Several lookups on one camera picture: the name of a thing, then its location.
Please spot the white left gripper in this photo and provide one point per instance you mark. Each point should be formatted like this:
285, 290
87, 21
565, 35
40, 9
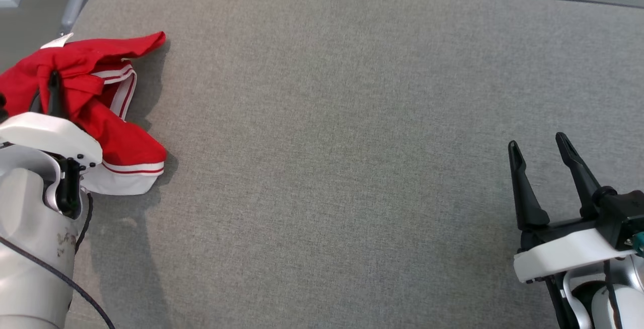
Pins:
45, 133

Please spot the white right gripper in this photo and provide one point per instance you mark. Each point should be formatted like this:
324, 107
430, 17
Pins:
568, 253

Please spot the red shirt with white trim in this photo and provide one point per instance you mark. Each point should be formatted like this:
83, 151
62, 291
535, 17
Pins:
115, 138

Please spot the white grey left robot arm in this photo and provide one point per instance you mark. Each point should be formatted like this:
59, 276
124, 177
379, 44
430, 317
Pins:
30, 218

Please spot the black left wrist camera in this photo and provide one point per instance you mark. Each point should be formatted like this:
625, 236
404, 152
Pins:
2, 110

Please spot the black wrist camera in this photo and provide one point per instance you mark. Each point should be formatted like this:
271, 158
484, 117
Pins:
2, 110
621, 213

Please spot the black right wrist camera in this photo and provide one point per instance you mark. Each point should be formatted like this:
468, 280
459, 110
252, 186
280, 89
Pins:
621, 213

